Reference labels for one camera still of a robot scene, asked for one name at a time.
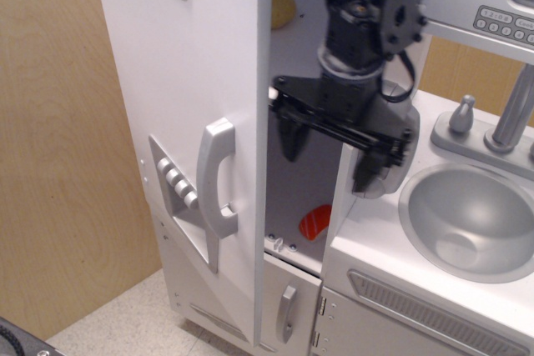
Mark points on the silver toy sink basin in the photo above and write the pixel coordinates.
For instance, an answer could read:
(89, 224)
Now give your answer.
(470, 222)

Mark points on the yellow toy potato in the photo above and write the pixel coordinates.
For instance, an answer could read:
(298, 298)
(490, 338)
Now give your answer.
(282, 13)

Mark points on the black equipment corner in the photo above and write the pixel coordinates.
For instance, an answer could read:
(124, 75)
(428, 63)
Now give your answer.
(17, 341)

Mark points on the grey oven vent panel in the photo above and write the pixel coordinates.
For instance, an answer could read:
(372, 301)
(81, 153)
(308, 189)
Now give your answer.
(440, 323)

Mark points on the silver faucet assembly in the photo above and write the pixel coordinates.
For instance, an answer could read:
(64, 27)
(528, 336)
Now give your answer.
(501, 143)

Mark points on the white toy microwave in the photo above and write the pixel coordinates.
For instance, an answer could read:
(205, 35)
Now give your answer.
(503, 27)

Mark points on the brass upper hinge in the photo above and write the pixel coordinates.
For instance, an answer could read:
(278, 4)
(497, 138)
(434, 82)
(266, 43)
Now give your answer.
(322, 306)

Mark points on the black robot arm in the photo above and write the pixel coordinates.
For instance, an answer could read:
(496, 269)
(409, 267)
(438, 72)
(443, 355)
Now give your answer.
(364, 35)

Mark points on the silver ice dispenser panel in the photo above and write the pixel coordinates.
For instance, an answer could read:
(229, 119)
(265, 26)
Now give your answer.
(182, 205)

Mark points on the brass lower hinge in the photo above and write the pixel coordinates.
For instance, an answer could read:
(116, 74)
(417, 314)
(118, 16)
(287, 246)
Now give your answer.
(316, 339)

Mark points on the white toy kitchen cabinet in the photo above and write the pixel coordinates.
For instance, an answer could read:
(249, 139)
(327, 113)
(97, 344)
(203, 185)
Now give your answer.
(369, 238)

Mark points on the white magnetic door catch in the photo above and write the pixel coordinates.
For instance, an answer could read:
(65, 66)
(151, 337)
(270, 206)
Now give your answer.
(279, 245)

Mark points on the orange toy salmon sushi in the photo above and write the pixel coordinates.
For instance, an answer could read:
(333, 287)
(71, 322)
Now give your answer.
(315, 222)

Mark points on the white lower freezer door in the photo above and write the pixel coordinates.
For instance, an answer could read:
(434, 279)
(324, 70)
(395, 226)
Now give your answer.
(190, 297)

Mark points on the grey toy telephone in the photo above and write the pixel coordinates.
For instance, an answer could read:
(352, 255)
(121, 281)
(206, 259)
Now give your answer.
(400, 120)

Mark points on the brass hinge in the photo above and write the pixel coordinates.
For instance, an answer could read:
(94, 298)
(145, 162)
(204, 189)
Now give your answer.
(322, 306)
(316, 339)

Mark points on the silver door handle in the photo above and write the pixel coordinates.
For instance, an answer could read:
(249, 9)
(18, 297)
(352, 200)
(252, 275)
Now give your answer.
(217, 144)
(283, 326)

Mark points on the white fridge door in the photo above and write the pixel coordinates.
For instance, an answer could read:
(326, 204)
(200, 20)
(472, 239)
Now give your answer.
(182, 65)

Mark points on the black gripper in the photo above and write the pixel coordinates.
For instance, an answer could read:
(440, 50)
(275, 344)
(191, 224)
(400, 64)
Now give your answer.
(339, 108)

